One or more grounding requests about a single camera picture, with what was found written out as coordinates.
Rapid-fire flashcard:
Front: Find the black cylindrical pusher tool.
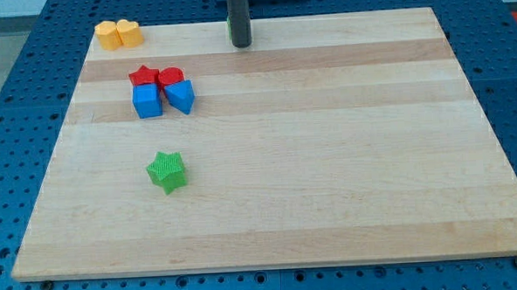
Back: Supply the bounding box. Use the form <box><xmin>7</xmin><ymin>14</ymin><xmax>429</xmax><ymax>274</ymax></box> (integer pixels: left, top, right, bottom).
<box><xmin>227</xmin><ymin>0</ymin><xmax>252</xmax><ymax>48</ymax></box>

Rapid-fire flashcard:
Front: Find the green star block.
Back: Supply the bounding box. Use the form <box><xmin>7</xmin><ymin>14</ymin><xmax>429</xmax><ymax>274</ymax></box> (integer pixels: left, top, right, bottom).
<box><xmin>146</xmin><ymin>152</ymin><xmax>188</xmax><ymax>196</ymax></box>

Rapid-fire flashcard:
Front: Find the red star block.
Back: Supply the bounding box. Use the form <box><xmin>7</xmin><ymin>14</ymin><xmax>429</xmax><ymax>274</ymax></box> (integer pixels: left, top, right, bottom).
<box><xmin>128</xmin><ymin>66</ymin><xmax>159</xmax><ymax>86</ymax></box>

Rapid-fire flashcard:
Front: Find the red cylinder block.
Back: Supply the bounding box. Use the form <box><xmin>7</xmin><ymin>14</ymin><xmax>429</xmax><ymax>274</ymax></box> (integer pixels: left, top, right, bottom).
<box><xmin>157</xmin><ymin>66</ymin><xmax>185</xmax><ymax>90</ymax></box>

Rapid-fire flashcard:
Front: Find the blue triangle block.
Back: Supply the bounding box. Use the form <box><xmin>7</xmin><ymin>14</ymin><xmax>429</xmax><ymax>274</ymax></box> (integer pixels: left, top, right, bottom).
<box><xmin>163</xmin><ymin>79</ymin><xmax>196</xmax><ymax>115</ymax></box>

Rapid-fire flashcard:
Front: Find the yellow heart block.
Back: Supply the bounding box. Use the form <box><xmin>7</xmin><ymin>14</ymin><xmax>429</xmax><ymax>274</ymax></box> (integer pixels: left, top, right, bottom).
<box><xmin>116</xmin><ymin>19</ymin><xmax>145</xmax><ymax>47</ymax></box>

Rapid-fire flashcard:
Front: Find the yellow pentagon block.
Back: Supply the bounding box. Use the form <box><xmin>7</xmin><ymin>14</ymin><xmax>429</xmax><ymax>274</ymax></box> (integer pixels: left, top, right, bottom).
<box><xmin>94</xmin><ymin>20</ymin><xmax>122</xmax><ymax>51</ymax></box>

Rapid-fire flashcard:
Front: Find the blue cube block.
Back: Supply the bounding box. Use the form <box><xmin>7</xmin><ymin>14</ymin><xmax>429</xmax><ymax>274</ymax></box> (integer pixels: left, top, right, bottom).
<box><xmin>132</xmin><ymin>83</ymin><xmax>162</xmax><ymax>119</ymax></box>

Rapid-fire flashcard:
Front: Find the wooden board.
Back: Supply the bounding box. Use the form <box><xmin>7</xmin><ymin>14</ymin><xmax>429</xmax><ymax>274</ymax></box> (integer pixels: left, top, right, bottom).
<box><xmin>12</xmin><ymin>7</ymin><xmax>517</xmax><ymax>281</ymax></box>

